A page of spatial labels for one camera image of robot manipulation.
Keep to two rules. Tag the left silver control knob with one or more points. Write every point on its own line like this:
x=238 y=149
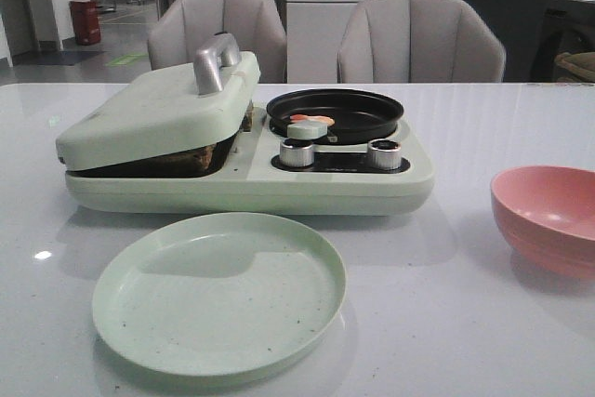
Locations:
x=296 y=153

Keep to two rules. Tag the grey upholstered chair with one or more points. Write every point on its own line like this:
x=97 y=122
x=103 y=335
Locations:
x=187 y=24
x=418 y=41

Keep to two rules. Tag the red trash bin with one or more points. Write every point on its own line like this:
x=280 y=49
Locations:
x=85 y=20

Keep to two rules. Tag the bread slice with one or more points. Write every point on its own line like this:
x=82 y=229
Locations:
x=191 y=163
x=247 y=122

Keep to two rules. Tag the beige cushion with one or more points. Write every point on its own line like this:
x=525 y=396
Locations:
x=579 y=67

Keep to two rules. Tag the white cabinet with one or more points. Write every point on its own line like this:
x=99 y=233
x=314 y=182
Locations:
x=314 y=31

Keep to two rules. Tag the right grey upholstered chair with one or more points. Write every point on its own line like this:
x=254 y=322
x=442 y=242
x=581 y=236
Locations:
x=418 y=41

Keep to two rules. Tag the right silver control knob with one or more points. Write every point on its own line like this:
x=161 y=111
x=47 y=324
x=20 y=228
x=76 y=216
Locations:
x=384 y=154

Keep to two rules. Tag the black round frying pan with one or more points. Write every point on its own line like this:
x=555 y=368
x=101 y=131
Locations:
x=359 y=115

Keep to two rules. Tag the left grey upholstered chair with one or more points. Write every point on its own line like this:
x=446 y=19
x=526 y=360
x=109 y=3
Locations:
x=187 y=24

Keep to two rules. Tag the silver control knob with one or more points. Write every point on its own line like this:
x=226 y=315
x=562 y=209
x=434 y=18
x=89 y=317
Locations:
x=384 y=154
x=296 y=153

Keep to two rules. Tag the pink plastic bowl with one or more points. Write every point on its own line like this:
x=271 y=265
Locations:
x=546 y=213

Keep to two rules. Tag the green breakfast maker lid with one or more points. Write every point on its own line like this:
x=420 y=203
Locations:
x=161 y=112

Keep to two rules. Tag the green breakfast maker base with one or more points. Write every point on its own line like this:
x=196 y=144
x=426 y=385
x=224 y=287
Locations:
x=248 y=181

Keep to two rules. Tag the light green round plate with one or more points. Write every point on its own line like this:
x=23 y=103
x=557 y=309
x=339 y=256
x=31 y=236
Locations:
x=225 y=295

